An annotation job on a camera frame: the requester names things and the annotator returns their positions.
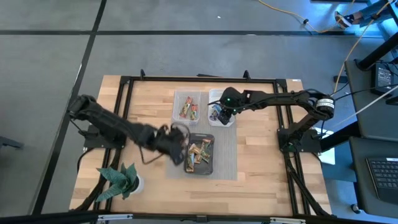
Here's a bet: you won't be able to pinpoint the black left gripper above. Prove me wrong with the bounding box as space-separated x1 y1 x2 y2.
154 124 190 166

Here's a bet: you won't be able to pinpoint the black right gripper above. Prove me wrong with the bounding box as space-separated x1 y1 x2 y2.
217 86 249 126

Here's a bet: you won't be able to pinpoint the red chewy granola bar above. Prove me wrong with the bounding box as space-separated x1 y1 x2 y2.
189 104 200 121
179 95 193 118

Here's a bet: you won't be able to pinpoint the dark grey translucent plastic bin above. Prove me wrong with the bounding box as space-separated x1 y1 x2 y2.
183 133 215 175

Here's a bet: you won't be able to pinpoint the clear plastic bin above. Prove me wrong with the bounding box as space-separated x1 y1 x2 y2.
172 89 202 126

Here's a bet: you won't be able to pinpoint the black crossbar silver brackets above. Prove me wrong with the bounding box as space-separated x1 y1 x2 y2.
0 210 398 224

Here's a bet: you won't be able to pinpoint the green artificial plant white pot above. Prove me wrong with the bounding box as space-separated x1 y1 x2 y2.
95 163 146 203

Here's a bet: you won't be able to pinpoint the black desk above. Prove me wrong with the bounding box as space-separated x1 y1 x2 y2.
348 136 398 219
344 58 398 144

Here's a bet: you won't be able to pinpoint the person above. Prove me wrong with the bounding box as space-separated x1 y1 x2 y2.
334 0 393 30

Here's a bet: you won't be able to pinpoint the black power adapter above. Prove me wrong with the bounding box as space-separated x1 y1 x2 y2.
371 63 395 96

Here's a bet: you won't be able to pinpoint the black laptop keyboard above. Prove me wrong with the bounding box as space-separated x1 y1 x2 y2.
366 157 398 203

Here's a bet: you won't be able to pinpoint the black aluminium table frame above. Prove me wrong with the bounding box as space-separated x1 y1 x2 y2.
93 70 330 218

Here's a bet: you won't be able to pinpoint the black cable bundle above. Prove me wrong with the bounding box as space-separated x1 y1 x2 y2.
284 151 332 218
73 146 125 213

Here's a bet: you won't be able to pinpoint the yellow cable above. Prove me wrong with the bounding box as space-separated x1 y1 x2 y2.
257 0 393 94

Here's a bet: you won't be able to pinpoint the white cable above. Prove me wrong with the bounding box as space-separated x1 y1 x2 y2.
329 92 398 126

